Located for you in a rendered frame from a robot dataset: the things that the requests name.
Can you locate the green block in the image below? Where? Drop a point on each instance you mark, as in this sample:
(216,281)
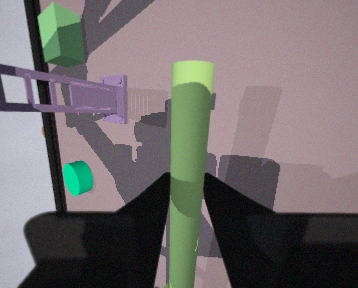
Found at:
(61,36)

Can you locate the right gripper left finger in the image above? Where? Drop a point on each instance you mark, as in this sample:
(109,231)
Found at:
(134,233)

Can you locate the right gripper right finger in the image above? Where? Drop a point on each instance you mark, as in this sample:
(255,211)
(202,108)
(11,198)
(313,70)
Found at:
(254,240)

